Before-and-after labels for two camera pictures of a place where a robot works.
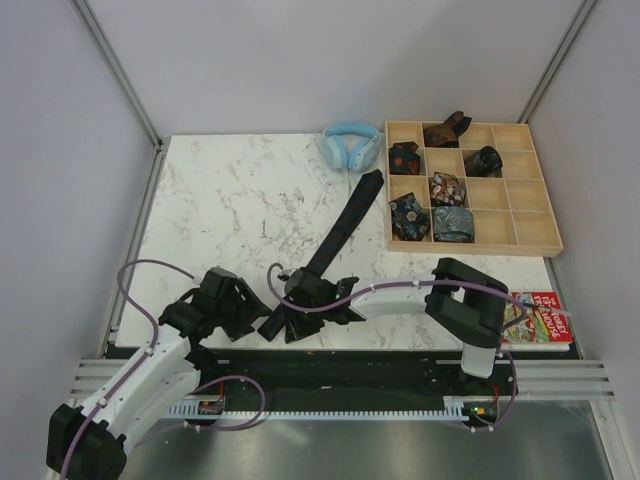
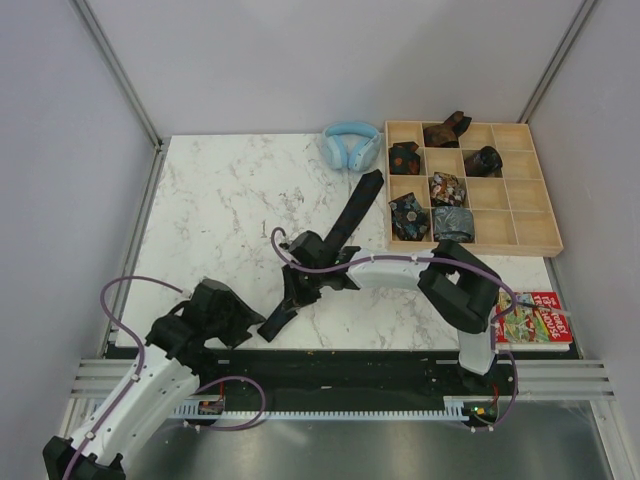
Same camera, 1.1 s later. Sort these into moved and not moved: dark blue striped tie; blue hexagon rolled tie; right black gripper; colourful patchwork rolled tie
Moved: right black gripper
Not moved: colourful patchwork rolled tie; dark blue striped tie; blue hexagon rolled tie
